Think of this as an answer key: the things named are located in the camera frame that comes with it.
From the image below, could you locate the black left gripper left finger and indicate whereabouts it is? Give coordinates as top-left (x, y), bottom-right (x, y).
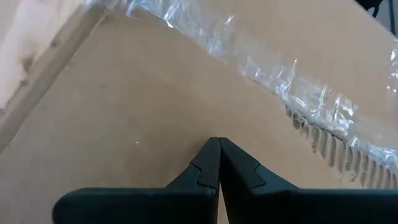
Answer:
top-left (52, 136), bottom-right (221, 224)

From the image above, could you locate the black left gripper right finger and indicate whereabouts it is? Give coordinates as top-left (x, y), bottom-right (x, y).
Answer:
top-left (219, 137), bottom-right (398, 224)

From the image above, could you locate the brown cardboard box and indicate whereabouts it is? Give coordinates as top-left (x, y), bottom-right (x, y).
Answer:
top-left (0, 0), bottom-right (398, 224)

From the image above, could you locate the clear packing tape strip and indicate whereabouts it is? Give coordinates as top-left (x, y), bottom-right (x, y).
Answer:
top-left (83, 0), bottom-right (398, 171)

